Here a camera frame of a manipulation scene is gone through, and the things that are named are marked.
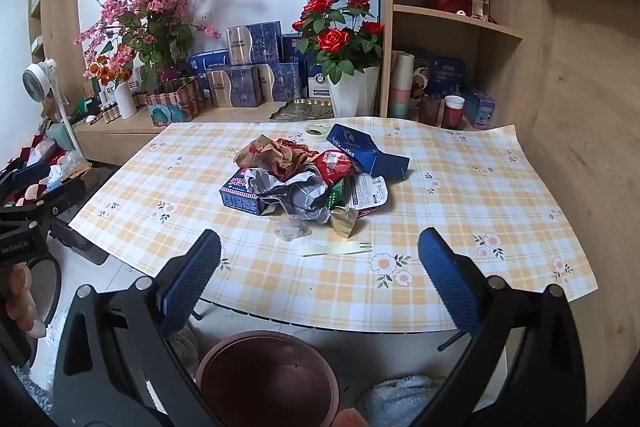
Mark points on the white desk fan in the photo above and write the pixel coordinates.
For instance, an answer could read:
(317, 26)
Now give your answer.
(37, 79)

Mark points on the black case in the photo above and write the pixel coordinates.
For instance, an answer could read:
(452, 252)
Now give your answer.
(80, 237)

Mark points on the row of small brown bottles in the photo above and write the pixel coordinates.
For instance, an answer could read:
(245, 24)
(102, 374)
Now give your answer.
(107, 112)

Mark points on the person's left hand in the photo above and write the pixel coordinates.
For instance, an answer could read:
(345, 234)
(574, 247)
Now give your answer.
(20, 302)

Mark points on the brown paper bag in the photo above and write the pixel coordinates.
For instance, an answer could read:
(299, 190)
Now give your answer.
(280, 159)

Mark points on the dark blue picture box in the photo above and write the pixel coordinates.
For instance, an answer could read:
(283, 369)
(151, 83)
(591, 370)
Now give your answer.
(445, 74)

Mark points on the dark blue coffee box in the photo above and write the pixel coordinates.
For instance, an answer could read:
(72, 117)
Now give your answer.
(367, 152)

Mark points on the wooden bookshelf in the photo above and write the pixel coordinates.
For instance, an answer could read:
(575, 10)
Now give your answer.
(60, 7)

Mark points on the blue and gold box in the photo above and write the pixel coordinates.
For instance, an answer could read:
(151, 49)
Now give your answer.
(282, 82)
(260, 44)
(240, 87)

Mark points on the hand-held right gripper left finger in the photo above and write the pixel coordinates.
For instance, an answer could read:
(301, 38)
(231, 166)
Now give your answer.
(192, 277)

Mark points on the blue milk carton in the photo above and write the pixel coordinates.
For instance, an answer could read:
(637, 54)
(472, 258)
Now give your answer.
(240, 199)

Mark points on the striped basket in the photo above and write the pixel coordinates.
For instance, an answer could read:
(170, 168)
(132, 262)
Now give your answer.
(172, 99)

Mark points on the clear glass bottle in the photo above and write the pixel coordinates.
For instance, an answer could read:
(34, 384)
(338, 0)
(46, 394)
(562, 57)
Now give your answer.
(480, 4)

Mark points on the red paper cup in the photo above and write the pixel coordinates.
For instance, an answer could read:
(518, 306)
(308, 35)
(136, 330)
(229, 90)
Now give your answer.
(454, 114)

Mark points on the grey fluffy rug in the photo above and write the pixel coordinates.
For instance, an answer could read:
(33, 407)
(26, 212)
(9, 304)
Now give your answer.
(35, 397)

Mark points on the grey paper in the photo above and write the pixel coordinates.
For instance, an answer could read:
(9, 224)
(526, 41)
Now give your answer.
(300, 197)

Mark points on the royal blue box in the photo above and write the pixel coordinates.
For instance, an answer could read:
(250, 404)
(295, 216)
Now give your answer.
(205, 64)

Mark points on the red roses in white pot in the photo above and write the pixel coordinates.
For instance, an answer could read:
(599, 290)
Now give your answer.
(350, 92)

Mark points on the brown glass cup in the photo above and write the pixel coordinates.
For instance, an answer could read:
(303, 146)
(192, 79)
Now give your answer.
(430, 112)

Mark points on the clear plastic wrapper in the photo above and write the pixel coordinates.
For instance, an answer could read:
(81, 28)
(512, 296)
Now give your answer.
(292, 231)

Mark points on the pile of colourful cloth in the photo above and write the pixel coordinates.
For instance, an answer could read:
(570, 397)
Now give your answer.
(35, 157)

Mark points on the white and blue box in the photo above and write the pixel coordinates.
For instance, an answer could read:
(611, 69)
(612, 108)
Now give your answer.
(316, 82)

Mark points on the purple box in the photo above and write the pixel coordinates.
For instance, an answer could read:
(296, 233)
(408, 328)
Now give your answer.
(479, 107)

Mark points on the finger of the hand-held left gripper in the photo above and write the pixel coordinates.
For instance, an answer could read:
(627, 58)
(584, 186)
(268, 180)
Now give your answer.
(30, 171)
(55, 199)

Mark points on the stack of pastel cups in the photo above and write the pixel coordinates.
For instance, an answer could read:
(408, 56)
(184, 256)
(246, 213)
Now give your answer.
(401, 87)

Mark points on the plaid floral tablecloth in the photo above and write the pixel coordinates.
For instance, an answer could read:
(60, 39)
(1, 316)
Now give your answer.
(450, 207)

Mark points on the white wall socket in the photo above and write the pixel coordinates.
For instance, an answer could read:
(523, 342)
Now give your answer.
(205, 16)

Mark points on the wooden shelf unit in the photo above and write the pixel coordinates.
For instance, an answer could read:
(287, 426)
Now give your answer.
(500, 32)

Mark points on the gold foil wrapper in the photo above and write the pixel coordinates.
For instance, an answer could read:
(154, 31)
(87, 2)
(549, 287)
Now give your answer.
(344, 221)

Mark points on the tape roll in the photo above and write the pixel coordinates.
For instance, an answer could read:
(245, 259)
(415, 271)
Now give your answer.
(310, 127)

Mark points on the cream plastic fork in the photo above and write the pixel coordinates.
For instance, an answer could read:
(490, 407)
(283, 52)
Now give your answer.
(345, 248)

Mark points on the gold tray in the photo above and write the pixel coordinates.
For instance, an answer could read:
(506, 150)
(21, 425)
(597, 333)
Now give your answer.
(300, 111)

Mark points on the brown plastic bin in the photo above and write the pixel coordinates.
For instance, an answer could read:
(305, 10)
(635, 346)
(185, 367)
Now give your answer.
(270, 382)

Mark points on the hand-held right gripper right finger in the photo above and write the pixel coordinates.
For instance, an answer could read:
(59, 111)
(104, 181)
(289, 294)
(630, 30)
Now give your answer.
(447, 279)

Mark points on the crushed red drink can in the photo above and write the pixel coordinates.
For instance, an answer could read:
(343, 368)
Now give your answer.
(335, 167)

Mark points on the light blue fluffy cloth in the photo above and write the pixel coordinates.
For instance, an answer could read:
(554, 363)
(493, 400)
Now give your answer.
(400, 397)

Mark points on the orange flowers in white vase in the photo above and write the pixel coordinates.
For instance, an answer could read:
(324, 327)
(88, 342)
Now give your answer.
(125, 99)

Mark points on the wooden sideboard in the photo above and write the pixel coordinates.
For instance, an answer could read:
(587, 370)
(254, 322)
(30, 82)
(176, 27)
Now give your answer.
(115, 142)

